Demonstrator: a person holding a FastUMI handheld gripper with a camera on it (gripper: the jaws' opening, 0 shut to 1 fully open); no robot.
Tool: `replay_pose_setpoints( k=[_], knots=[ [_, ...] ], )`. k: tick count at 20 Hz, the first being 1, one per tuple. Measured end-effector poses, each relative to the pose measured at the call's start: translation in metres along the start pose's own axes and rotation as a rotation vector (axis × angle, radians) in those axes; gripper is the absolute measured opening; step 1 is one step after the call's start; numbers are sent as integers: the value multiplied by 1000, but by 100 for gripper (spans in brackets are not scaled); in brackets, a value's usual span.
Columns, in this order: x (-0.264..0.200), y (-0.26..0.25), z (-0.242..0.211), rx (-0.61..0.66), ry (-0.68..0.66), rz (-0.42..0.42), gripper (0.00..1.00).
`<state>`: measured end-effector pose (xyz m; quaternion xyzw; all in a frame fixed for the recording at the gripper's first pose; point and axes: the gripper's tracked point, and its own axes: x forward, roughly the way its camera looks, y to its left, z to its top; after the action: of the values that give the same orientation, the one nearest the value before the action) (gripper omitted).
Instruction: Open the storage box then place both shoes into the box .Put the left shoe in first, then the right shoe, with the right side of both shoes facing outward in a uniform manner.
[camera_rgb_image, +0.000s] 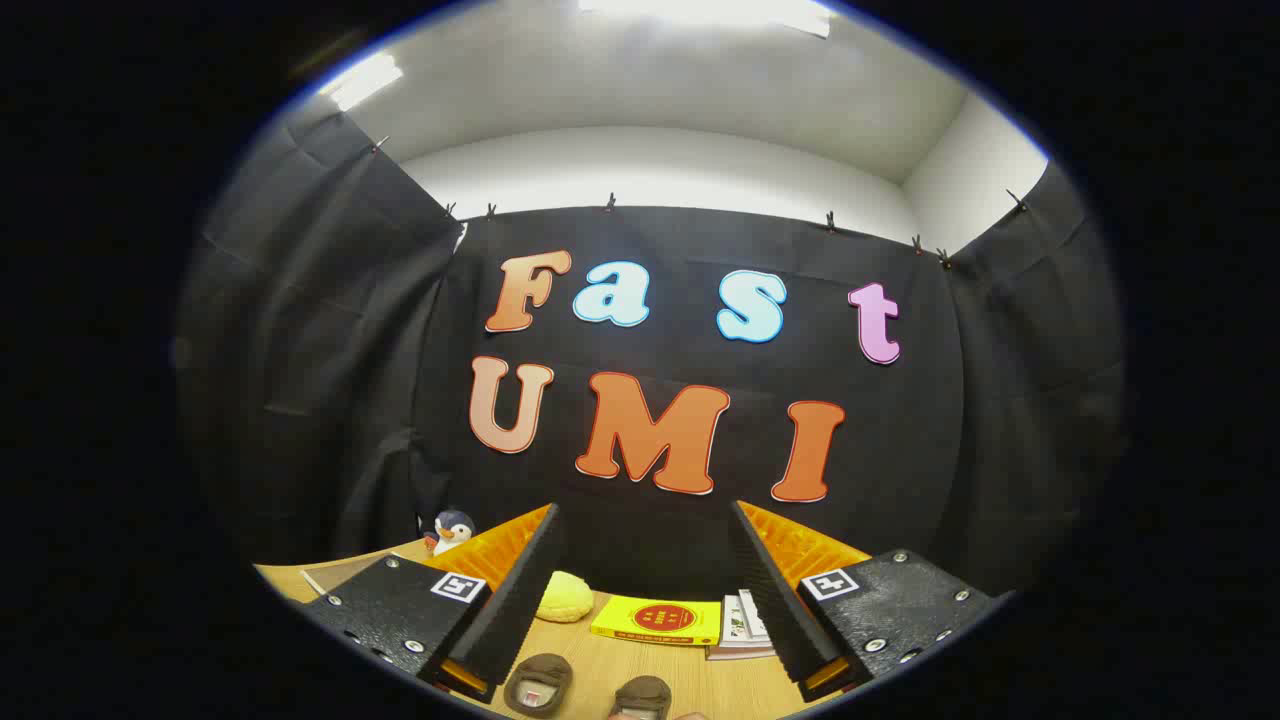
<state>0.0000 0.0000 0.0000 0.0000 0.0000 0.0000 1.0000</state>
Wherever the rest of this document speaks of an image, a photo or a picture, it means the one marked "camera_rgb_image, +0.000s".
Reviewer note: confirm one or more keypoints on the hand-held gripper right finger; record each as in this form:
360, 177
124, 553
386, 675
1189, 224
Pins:
775, 600

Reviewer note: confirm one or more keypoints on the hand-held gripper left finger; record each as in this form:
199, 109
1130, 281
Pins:
515, 610

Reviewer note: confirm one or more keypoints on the brown fuzzy shoe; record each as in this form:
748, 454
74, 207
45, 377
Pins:
540, 672
640, 692

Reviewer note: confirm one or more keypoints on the yellow bun-shaped plush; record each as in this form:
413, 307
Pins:
565, 598

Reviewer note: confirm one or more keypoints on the brown book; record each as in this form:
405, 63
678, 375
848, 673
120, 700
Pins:
740, 653

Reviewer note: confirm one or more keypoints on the penguin plush toy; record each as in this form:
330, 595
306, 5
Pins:
455, 535

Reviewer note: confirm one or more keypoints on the yellow book with red circle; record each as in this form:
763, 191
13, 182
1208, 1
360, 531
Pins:
655, 620

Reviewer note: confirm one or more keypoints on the ceiling light panel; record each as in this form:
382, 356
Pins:
362, 82
700, 12

